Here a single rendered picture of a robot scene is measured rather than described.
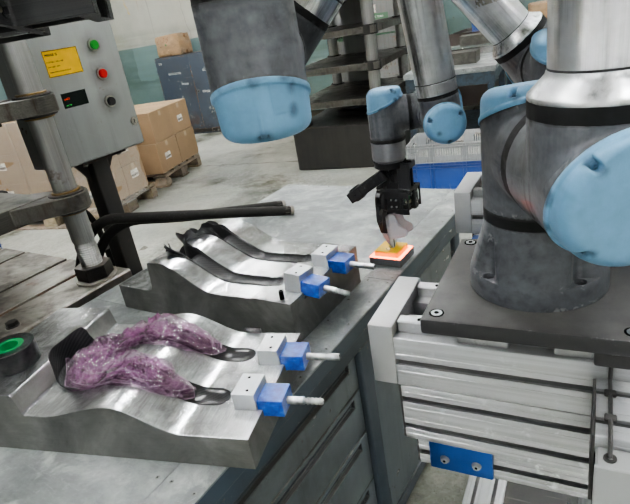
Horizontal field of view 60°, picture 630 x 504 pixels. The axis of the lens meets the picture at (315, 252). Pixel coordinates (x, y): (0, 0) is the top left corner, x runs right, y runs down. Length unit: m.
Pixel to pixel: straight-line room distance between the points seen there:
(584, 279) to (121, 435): 0.66
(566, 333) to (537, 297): 0.05
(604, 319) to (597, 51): 0.29
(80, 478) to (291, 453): 0.38
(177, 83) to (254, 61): 8.00
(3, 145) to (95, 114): 3.70
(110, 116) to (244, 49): 1.40
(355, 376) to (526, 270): 0.71
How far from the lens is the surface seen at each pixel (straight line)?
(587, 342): 0.60
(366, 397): 1.30
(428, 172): 4.17
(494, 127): 0.58
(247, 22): 0.40
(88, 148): 1.74
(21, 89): 1.52
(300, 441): 1.11
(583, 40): 0.45
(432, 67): 1.02
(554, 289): 0.62
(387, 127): 1.16
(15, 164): 5.42
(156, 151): 5.63
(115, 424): 0.88
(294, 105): 0.42
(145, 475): 0.88
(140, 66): 9.41
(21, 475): 0.99
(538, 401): 0.70
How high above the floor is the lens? 1.36
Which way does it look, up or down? 24 degrees down
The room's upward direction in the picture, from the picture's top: 10 degrees counter-clockwise
